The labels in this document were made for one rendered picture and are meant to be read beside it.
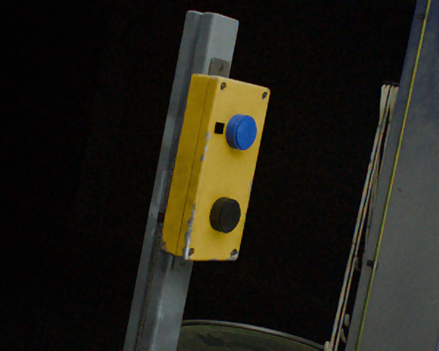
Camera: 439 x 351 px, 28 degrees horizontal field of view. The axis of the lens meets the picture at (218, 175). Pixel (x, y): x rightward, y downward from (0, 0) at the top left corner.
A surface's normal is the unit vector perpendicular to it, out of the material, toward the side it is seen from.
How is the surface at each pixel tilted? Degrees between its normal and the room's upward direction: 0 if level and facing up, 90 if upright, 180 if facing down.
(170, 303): 90
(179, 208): 90
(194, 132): 90
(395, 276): 90
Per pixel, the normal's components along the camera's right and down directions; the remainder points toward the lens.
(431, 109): -0.64, -0.07
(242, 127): 0.74, 0.19
